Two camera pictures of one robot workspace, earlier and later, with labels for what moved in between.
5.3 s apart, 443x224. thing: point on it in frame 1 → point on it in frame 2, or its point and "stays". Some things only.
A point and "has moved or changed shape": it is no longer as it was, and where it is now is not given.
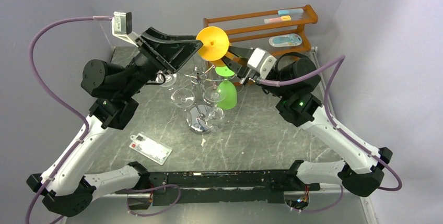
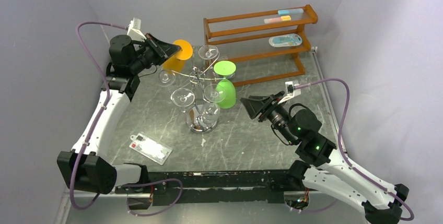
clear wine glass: (170, 79) stays
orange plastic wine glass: (216, 45) has moved or changed shape
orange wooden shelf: (280, 32) stays
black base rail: (204, 187) stays
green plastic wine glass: (226, 93) stays
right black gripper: (243, 66) → (264, 108)
